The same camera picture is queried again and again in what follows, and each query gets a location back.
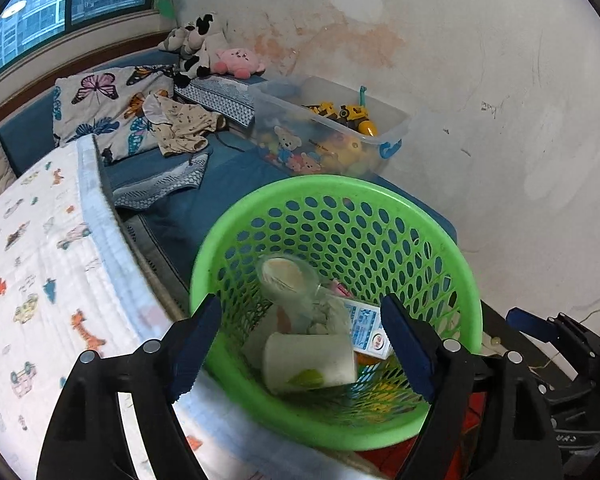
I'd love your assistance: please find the clear plastic storage box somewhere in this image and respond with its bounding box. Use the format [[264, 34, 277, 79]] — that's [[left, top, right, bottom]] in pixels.
[[250, 76, 412, 181]]

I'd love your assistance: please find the green plastic basket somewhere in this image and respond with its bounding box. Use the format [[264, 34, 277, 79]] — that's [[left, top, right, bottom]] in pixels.
[[189, 175, 483, 452]]

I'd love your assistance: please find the pink plush toy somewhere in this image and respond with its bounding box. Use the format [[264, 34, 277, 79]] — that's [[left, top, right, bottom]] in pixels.
[[211, 47, 267, 80]]

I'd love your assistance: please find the green frame window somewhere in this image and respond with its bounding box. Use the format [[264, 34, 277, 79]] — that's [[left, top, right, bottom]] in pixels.
[[0, 0, 151, 86]]

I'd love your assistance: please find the beige printed clothing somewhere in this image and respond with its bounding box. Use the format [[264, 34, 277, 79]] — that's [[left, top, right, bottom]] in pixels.
[[145, 94, 226, 157]]

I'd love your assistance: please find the black cable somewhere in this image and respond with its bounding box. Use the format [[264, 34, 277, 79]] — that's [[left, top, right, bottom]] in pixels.
[[215, 130, 251, 153]]

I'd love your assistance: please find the grey white striped cloth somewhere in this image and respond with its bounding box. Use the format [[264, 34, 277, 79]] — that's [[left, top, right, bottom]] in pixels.
[[112, 152, 211, 209]]

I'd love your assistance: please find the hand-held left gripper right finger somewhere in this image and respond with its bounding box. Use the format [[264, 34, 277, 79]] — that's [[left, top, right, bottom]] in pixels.
[[380, 294, 566, 480]]

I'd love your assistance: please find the clear plastic cup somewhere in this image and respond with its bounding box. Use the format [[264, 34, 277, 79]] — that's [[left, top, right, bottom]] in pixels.
[[257, 255, 326, 331]]

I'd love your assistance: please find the blue sofa cushion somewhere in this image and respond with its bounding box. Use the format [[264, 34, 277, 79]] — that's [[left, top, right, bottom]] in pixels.
[[0, 50, 458, 306]]

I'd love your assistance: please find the animal print white blanket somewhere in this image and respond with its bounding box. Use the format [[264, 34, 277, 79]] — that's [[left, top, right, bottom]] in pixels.
[[0, 135, 381, 480]]

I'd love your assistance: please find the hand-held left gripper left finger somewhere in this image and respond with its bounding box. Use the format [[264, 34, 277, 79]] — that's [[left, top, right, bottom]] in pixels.
[[36, 294, 223, 480]]

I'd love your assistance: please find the black and white plush cow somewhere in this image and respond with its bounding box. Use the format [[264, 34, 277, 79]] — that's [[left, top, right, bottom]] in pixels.
[[158, 12, 228, 87]]

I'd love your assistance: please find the red plastic object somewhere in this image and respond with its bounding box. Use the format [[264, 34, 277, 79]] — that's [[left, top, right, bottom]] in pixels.
[[360, 395, 486, 480]]

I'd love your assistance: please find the white paper cup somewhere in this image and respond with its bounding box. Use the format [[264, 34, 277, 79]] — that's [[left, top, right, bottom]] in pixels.
[[262, 331, 358, 395]]

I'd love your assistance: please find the yellow plastic toy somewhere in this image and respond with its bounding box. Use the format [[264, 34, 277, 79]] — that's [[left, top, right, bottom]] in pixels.
[[325, 135, 363, 166]]

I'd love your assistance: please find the wooden window sill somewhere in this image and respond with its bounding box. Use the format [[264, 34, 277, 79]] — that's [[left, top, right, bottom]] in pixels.
[[0, 30, 171, 126]]

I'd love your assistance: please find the butterfly print pillow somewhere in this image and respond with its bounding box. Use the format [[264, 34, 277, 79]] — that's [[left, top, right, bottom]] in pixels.
[[52, 64, 181, 163]]

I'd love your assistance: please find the blue white patterned cloth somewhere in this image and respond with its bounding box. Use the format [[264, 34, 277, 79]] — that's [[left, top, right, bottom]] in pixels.
[[174, 76, 268, 128]]

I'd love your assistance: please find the blue white milk carton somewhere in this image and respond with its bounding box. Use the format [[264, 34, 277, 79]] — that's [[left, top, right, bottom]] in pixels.
[[342, 300, 392, 361]]

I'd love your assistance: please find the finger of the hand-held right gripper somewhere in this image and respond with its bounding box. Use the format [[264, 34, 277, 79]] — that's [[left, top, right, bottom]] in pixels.
[[506, 307, 600, 361]]

